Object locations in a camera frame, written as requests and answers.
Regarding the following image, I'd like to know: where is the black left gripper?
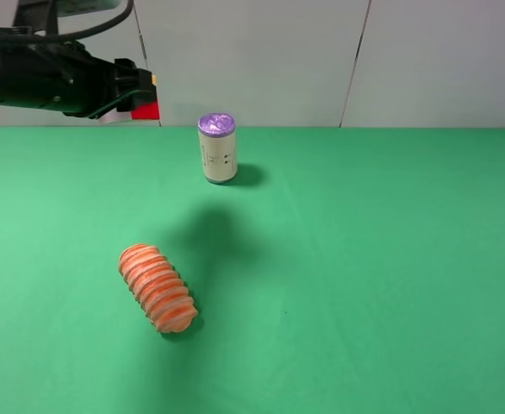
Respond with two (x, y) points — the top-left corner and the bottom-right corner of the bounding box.
(41, 41), (160, 123)

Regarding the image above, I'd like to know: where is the black camera cable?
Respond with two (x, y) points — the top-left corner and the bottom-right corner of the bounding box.
(0, 0), (136, 44)

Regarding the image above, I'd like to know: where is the multicolour puzzle cube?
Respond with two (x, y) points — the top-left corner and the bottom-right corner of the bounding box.
(130, 74), (161, 122)

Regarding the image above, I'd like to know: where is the orange sliced bread loaf toy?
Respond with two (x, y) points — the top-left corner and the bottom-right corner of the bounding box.
(118, 243), (198, 334)

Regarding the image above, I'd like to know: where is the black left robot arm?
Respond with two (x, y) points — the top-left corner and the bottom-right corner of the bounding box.
(0, 41), (157, 120)

